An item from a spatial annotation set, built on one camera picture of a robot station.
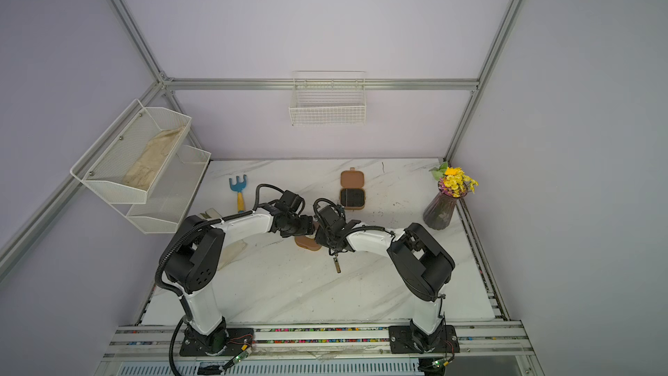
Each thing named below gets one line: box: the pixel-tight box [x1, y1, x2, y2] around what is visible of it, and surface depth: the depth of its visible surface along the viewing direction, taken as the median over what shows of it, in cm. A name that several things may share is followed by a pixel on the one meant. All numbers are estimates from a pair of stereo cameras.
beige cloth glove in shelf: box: [123, 126, 186, 191], surface depth 81 cm
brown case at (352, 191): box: [339, 167, 366, 211], surface depth 113 cm
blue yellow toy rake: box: [228, 174, 248, 214], surface depth 112 cm
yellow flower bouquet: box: [428, 161, 480, 199], surface depth 84 cm
